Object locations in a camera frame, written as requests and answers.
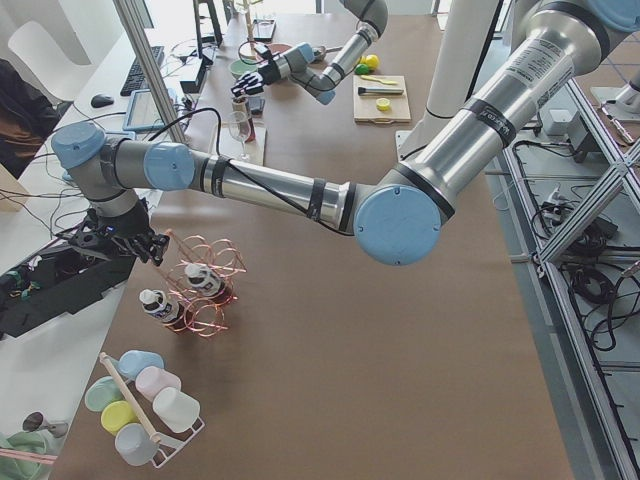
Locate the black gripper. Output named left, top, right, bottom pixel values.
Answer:
left=68, top=200, right=170, bottom=266
left=231, top=57, right=290, bottom=98

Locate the tea bottle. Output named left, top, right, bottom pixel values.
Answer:
left=139, top=289, right=186, bottom=332
left=229, top=96, right=255, bottom=142
left=184, top=263, right=233, bottom=304

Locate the copper wire bottle basket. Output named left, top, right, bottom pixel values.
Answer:
left=156, top=230, right=246, bottom=338

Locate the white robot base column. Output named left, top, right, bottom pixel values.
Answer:
left=397, top=0, right=503, bottom=160

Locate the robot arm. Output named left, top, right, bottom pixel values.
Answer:
left=231, top=0, right=388, bottom=105
left=51, top=1, right=639, bottom=265

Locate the tea bottle front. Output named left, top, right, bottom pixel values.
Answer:
left=139, top=289, right=186, bottom=332

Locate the grey folded cloth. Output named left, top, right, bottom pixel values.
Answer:
left=248, top=97, right=265, bottom=117

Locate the green bowl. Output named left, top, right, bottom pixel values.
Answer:
left=228, top=59, right=258, bottom=80

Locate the wooden stand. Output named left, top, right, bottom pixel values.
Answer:
left=234, top=0, right=262, bottom=61

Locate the pink bowl with ice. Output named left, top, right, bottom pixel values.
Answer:
left=266, top=43, right=292, bottom=58

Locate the wine glass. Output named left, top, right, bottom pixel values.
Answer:
left=227, top=111, right=251, bottom=162

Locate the black small tray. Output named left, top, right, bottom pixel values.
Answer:
left=252, top=19, right=276, bottom=43

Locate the cream tray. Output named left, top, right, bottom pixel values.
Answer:
left=210, top=117, right=268, bottom=166

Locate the metal ice scoop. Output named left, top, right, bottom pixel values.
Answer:
left=312, top=45, right=342, bottom=63

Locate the black equipment case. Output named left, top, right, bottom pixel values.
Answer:
left=1, top=234, right=135, bottom=337

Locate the steel muddler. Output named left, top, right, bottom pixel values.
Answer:
left=357, top=86, right=404, bottom=96

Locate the green lime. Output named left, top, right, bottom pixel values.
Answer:
left=354, top=63, right=370, bottom=75

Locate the yellow knife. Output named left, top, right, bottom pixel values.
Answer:
left=360, top=75, right=398, bottom=85

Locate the black keyboard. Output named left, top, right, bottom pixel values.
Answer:
left=120, top=46, right=164, bottom=97

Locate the blue cup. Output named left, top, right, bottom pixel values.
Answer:
left=117, top=350, right=165, bottom=380

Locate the wooden cutting board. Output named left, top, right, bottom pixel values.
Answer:
left=353, top=75, right=411, bottom=124

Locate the half lemon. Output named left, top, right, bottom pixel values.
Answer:
left=376, top=98, right=391, bottom=111

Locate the pink cup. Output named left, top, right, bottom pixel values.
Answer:
left=135, top=366, right=182, bottom=402

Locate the green cup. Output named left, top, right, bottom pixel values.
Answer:
left=84, top=376, right=124, bottom=412

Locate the black computer mouse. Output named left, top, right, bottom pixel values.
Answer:
left=90, top=94, right=114, bottom=108

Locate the white cup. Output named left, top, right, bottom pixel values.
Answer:
left=152, top=387, right=200, bottom=433

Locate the yellow cup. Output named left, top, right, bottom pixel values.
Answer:
left=100, top=400, right=138, bottom=436

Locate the person in black hoodie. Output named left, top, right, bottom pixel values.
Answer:
left=0, top=59, right=61, bottom=179

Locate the grey-blue cup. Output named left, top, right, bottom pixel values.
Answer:
left=115, top=423, right=157, bottom=466

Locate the white cup rack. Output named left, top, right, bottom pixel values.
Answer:
left=99, top=352, right=205, bottom=469

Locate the metal jigger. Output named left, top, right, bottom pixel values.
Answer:
left=22, top=411, right=69, bottom=438

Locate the aluminium frame post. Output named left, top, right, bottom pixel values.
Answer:
left=113, top=0, right=187, bottom=144

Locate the aluminium frame rail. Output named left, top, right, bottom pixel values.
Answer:
left=499, top=82, right=639, bottom=479

